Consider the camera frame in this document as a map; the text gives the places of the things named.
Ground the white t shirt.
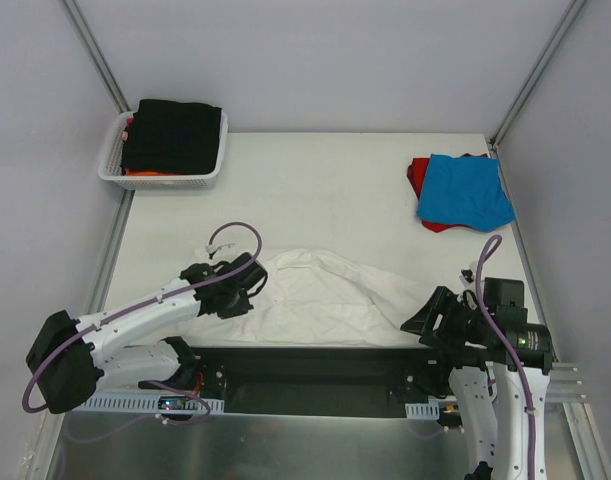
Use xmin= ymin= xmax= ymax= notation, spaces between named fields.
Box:
xmin=173 ymin=248 xmax=433 ymax=347

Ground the blue t shirt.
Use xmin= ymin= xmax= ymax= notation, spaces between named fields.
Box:
xmin=415 ymin=153 xmax=516 ymax=233

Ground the white plastic basket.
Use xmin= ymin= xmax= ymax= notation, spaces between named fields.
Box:
xmin=97 ymin=111 xmax=229 ymax=191

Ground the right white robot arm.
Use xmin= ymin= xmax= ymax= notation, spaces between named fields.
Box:
xmin=401 ymin=277 xmax=553 ymax=479

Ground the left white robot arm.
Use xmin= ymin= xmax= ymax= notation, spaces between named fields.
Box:
xmin=22 ymin=253 xmax=268 ymax=414

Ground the black t shirt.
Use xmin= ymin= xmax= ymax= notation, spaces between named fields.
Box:
xmin=121 ymin=99 xmax=222 ymax=176

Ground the pink t shirt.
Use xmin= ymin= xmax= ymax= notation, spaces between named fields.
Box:
xmin=121 ymin=117 xmax=134 ymax=142

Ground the right white cable duct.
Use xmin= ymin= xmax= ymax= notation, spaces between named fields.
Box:
xmin=405 ymin=401 xmax=440 ymax=421

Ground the white cable duct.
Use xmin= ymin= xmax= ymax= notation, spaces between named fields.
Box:
xmin=405 ymin=401 xmax=440 ymax=421
xmin=75 ymin=393 xmax=225 ymax=415

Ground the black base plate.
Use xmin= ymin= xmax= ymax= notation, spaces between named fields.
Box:
xmin=174 ymin=347 xmax=457 ymax=418

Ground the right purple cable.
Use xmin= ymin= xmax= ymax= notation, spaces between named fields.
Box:
xmin=409 ymin=233 xmax=541 ymax=480

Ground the aluminium rail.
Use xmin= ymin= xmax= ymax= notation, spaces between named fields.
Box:
xmin=49 ymin=349 xmax=586 ymax=402

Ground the left white cable duct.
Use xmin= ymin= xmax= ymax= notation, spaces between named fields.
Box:
xmin=75 ymin=393 xmax=225 ymax=415

